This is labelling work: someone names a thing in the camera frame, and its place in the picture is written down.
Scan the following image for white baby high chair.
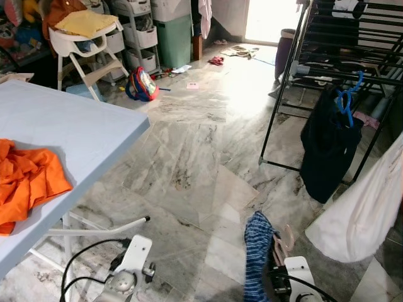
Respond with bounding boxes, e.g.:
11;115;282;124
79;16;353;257
47;16;130;101

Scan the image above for orange jacket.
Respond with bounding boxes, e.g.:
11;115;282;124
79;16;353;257
43;0;89;42

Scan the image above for yellow towel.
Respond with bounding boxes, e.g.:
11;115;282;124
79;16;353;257
55;9;118;38

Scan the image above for pink crumpled cloth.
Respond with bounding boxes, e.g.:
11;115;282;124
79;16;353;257
354;112;382;131

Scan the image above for white paper sheet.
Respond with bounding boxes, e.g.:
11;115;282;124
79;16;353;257
170;64;193;75

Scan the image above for blue plastic hanger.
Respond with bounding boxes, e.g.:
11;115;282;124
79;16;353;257
334;70;366;126

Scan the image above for blue plaid shorts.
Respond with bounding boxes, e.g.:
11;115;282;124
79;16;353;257
242;211;278;302

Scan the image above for red and blue backpack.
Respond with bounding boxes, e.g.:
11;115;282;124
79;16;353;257
125;66;160;103

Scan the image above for white storage box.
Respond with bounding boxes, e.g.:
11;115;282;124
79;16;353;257
150;0;191;23

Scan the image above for beige floor cloth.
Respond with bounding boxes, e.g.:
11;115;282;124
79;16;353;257
220;44;260;60

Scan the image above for orange cloth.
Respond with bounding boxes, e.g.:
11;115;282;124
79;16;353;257
0;138;74;237

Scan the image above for cluttered toy shelf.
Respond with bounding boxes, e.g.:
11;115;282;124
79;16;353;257
0;0;51;67

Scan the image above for pale pink hanging garment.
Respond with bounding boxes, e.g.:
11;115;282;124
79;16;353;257
198;0;213;40

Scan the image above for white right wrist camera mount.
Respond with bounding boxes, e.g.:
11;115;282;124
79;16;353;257
285;255;322;302

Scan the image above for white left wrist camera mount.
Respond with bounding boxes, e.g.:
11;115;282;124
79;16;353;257
116;235;153;277

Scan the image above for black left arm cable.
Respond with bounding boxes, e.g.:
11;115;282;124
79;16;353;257
60;238;130;302

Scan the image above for dark navy garment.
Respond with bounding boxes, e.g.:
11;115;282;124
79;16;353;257
299;85;366;204

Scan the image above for green storage bin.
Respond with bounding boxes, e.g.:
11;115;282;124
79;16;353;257
154;13;193;70

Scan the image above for light blue plastic box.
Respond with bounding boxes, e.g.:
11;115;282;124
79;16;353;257
65;84;105;103

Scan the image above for brown wooden door frame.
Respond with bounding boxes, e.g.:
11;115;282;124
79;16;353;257
191;35;203;62

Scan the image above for white shirt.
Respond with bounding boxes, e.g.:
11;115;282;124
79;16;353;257
305;135;403;264

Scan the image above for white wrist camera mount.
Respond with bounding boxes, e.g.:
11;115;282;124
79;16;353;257
116;235;153;277
285;255;322;302

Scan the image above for white drawer shelf unit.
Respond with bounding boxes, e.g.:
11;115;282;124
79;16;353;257
104;0;158;82

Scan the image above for purple bin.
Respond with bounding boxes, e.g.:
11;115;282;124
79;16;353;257
275;28;297;79

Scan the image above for black metal drying rack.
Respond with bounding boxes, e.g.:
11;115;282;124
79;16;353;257
258;0;403;187

